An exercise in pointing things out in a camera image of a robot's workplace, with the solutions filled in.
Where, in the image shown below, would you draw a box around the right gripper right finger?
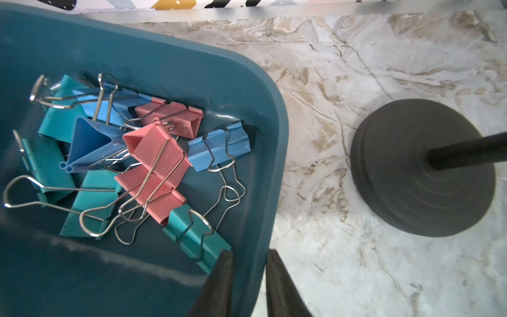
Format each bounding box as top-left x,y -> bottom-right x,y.
265,249 -> 312,317

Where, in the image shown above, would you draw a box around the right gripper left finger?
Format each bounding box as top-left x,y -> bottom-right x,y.
187,250 -> 234,316

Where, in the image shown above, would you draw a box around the blue binder clip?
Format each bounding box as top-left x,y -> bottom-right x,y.
187,121 -> 252,231
59,118 -> 127,173
71,73 -> 151,126

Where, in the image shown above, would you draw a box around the teal plastic storage box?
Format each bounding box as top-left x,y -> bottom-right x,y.
1,3 -> 289,316

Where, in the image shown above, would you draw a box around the pink binder clip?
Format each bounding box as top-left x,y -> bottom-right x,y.
104,122 -> 191,236
124,102 -> 204,139
114,166 -> 186,246

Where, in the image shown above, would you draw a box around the glitter microphone on black stand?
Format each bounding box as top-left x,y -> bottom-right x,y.
350,99 -> 506,237

